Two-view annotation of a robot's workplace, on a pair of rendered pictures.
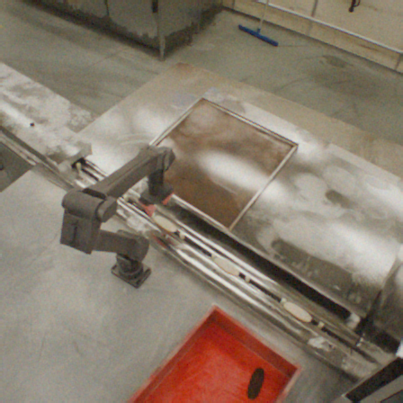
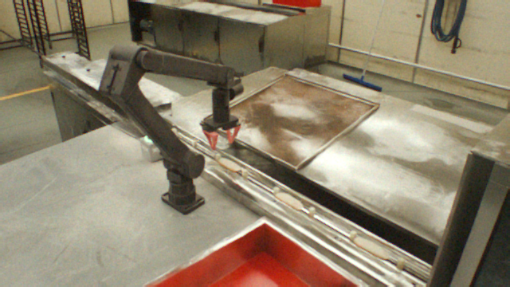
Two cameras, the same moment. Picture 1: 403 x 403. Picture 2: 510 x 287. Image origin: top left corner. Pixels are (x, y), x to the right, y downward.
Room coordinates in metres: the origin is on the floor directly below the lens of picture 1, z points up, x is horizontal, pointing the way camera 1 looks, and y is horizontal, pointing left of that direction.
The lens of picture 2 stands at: (-0.24, -0.20, 1.54)
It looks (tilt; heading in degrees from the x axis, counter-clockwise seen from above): 28 degrees down; 13
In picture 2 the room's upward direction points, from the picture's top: straight up
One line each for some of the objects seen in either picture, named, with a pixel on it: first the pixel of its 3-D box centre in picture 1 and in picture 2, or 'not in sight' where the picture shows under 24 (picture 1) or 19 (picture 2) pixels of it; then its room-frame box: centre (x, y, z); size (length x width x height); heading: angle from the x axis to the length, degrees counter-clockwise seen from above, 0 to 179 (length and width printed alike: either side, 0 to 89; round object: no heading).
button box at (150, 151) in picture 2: not in sight; (154, 151); (0.89, 0.43, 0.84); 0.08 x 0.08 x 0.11; 57
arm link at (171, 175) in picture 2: (129, 246); (182, 165); (0.68, 0.23, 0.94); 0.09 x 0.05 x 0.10; 163
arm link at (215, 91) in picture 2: (156, 172); (221, 96); (0.88, 0.16, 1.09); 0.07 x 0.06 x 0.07; 163
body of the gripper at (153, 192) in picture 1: (156, 186); (221, 114); (0.87, 0.16, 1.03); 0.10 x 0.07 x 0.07; 146
